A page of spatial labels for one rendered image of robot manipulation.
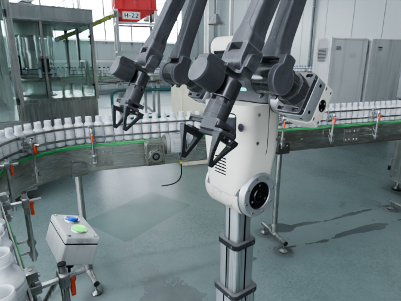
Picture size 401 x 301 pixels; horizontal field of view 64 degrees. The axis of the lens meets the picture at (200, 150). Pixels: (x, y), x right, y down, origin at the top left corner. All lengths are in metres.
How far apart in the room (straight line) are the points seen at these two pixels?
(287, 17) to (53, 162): 1.58
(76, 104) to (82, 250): 5.08
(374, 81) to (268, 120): 6.00
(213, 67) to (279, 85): 0.19
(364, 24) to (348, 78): 7.18
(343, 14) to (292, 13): 13.19
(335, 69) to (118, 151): 4.89
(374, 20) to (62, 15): 10.56
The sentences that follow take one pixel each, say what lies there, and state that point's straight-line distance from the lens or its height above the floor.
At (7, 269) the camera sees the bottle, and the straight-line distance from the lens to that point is 0.64.
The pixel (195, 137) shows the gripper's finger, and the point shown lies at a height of 1.32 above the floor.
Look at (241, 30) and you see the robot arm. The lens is 0.78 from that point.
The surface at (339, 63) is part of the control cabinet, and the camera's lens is 6.38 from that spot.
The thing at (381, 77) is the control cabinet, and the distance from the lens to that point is 7.09.
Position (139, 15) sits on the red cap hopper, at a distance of 7.23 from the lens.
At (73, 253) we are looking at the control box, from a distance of 0.81.
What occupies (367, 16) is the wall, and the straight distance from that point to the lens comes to 13.58.
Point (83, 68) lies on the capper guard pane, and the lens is 5.84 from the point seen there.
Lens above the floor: 1.50
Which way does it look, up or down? 16 degrees down
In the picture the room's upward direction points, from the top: straight up
